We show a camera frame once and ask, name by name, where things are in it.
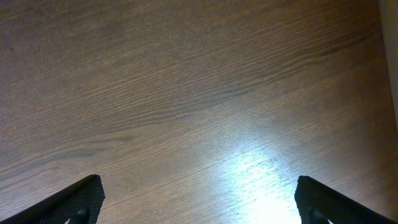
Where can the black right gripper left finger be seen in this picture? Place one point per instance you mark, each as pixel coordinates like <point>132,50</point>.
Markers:
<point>80,202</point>

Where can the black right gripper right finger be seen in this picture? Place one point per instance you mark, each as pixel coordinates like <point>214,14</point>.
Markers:
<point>318,203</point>

